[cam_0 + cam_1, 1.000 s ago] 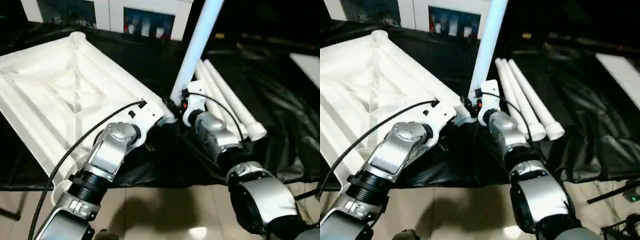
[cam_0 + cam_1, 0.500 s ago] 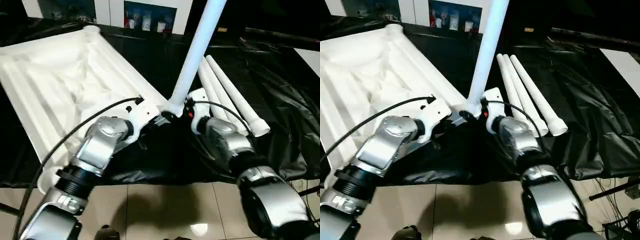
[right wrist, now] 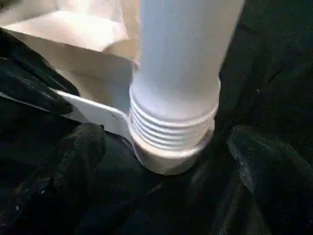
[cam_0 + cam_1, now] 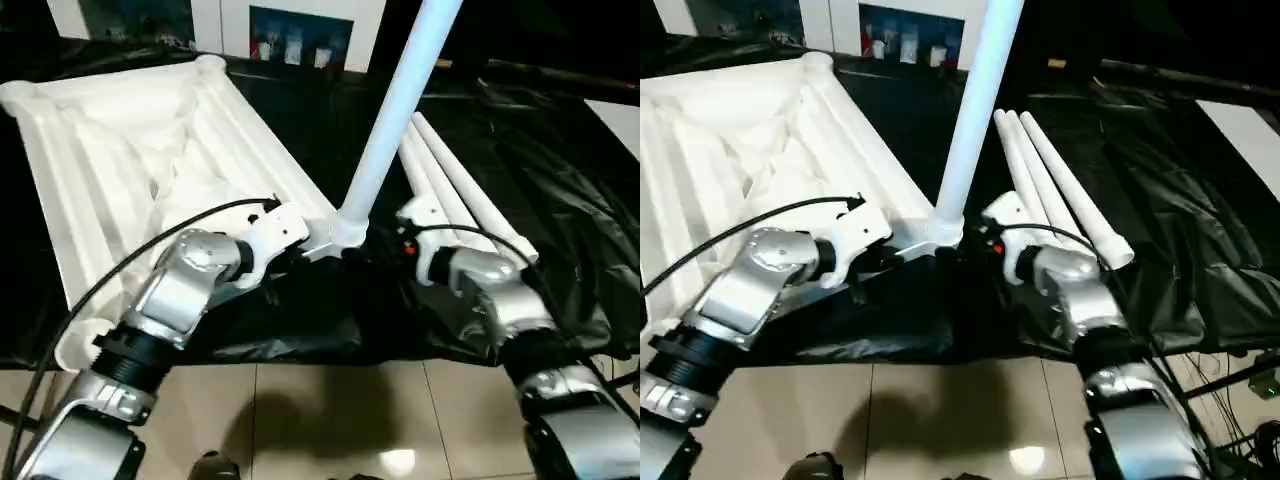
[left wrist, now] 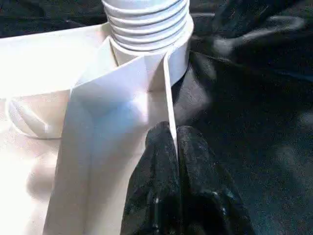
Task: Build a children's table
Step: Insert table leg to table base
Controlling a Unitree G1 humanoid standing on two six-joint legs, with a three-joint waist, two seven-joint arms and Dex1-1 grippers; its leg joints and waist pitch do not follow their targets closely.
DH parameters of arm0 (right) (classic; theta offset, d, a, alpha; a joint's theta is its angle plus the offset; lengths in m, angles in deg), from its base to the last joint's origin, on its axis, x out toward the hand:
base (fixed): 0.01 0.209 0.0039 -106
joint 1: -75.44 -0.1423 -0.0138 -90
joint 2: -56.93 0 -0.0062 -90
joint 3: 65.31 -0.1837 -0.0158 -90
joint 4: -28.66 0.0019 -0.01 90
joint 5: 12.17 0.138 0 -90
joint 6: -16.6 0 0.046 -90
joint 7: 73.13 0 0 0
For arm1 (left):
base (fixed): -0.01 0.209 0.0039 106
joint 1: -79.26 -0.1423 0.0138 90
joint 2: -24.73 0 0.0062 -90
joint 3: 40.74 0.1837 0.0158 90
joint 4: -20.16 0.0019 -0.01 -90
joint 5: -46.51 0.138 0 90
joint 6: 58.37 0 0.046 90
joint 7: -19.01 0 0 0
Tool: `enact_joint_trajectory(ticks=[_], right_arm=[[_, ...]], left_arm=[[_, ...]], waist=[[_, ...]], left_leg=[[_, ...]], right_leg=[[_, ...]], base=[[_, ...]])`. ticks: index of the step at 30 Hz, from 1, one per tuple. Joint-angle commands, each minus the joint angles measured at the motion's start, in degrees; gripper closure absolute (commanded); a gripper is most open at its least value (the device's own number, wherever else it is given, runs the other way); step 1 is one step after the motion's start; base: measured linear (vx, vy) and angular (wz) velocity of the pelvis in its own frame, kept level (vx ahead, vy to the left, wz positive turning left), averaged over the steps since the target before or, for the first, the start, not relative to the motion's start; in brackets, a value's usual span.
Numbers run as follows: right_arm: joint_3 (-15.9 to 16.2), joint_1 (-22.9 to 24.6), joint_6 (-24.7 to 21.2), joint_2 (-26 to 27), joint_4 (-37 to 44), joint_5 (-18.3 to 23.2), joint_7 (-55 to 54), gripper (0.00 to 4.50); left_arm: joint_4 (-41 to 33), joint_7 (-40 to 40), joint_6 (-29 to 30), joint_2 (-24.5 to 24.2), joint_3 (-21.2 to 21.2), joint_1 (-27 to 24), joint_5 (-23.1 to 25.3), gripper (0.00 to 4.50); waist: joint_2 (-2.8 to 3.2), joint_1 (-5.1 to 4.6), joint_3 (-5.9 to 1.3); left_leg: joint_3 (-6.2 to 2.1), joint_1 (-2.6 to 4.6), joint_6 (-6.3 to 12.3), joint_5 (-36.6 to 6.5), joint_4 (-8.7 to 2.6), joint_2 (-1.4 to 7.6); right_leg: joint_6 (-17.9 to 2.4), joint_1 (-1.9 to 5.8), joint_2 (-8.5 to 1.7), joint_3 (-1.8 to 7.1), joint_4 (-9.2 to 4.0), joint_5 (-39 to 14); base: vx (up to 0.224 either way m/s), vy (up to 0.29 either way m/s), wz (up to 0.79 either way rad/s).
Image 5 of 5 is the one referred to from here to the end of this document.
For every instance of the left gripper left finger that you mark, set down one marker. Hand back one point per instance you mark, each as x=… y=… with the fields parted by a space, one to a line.
x=156 y=191

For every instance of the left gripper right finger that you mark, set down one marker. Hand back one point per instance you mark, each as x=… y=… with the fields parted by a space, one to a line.
x=210 y=195

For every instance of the white plastic table top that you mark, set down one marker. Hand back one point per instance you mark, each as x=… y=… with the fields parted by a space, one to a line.
x=73 y=110

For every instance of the white plastic table leg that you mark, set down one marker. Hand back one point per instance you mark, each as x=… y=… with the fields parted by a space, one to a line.
x=146 y=24

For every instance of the black table mat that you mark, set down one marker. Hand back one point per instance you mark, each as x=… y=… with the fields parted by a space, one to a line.
x=244 y=110

